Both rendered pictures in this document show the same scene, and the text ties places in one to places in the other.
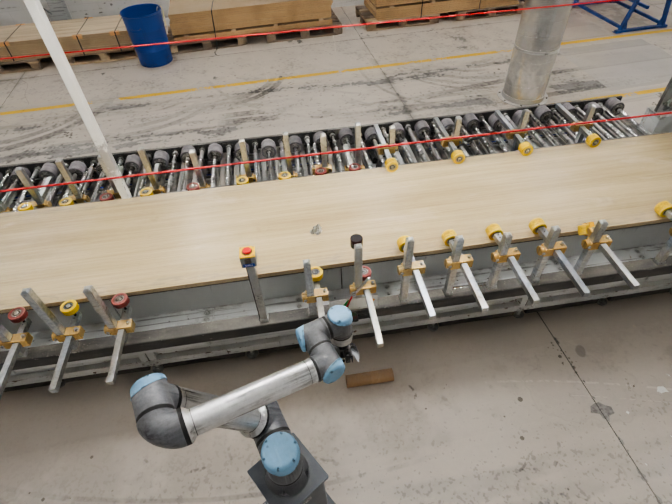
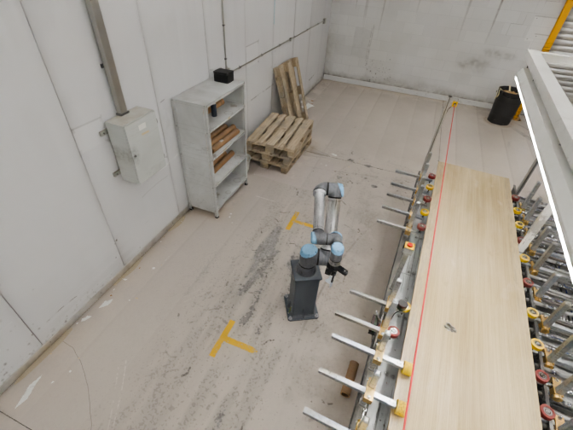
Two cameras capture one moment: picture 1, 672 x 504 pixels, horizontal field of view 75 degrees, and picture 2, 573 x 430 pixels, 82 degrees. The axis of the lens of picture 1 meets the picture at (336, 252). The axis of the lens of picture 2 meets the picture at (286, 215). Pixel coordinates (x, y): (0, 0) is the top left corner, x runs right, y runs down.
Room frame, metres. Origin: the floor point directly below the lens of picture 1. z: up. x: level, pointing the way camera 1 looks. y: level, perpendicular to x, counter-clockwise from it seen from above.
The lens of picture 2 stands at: (1.42, -1.64, 2.95)
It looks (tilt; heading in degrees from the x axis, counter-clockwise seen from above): 40 degrees down; 118
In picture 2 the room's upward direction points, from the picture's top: 4 degrees clockwise
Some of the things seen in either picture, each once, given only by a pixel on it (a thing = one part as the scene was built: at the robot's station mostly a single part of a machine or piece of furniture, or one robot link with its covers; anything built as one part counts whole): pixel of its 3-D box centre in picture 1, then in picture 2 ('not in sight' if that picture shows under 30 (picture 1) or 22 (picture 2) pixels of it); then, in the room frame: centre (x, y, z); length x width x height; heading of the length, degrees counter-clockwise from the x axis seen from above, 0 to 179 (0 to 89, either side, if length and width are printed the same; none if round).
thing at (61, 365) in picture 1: (66, 350); (402, 212); (1.20, 1.33, 0.81); 0.44 x 0.03 x 0.04; 6
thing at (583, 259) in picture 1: (586, 253); not in sight; (1.59, -1.35, 0.87); 0.04 x 0.04 x 0.48; 6
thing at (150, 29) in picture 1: (149, 35); not in sight; (6.67, 2.48, 0.36); 0.59 x 0.57 x 0.73; 9
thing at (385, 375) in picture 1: (369, 378); (350, 378); (1.37, -0.17, 0.04); 0.30 x 0.08 x 0.08; 96
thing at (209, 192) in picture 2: not in sight; (216, 148); (-1.26, 1.27, 0.78); 0.90 x 0.45 x 1.55; 99
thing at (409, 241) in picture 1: (406, 271); (379, 351); (1.48, -0.35, 0.93); 0.04 x 0.04 x 0.48; 6
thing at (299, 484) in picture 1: (286, 469); (306, 265); (0.64, 0.26, 0.65); 0.19 x 0.19 x 0.10
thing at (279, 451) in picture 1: (281, 456); (309, 255); (0.65, 0.27, 0.79); 0.17 x 0.15 x 0.18; 26
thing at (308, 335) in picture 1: (314, 336); (334, 240); (0.91, 0.10, 1.25); 0.12 x 0.12 x 0.09; 26
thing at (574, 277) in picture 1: (560, 256); not in sight; (1.50, -1.15, 0.95); 0.50 x 0.04 x 0.04; 6
